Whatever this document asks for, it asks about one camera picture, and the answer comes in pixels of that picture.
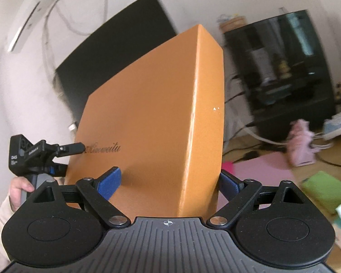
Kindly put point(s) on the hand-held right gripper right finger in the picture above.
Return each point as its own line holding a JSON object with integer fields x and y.
{"x": 230, "y": 186}

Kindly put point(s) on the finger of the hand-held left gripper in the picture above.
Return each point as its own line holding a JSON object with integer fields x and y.
{"x": 71, "y": 148}
{"x": 59, "y": 170}

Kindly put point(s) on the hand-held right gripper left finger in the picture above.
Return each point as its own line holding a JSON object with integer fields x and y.
{"x": 109, "y": 183}

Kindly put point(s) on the orange box lid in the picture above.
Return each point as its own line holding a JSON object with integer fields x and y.
{"x": 153, "y": 119}

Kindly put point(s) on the wooden desktop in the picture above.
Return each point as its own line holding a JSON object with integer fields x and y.
{"x": 298, "y": 173}

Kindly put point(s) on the person's left hand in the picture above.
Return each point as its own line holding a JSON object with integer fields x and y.
{"x": 18, "y": 190}

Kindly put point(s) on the pink desk mat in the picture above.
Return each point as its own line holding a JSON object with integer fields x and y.
{"x": 258, "y": 170}

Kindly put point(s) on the pink toy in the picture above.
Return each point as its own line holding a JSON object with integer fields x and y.
{"x": 301, "y": 145}

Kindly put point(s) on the green cloth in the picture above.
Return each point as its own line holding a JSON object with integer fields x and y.
{"x": 326, "y": 190}

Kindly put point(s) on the black curved monitor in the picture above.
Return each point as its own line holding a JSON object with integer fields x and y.
{"x": 110, "y": 48}

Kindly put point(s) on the light blue keyboard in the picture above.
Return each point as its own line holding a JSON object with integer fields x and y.
{"x": 338, "y": 123}

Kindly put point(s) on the black computer case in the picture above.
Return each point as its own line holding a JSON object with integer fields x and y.
{"x": 281, "y": 71}

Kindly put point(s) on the white air conditioner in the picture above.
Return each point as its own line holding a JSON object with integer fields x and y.
{"x": 31, "y": 14}

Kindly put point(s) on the small figurine on wooden base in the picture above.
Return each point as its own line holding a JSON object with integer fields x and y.
{"x": 231, "y": 22}

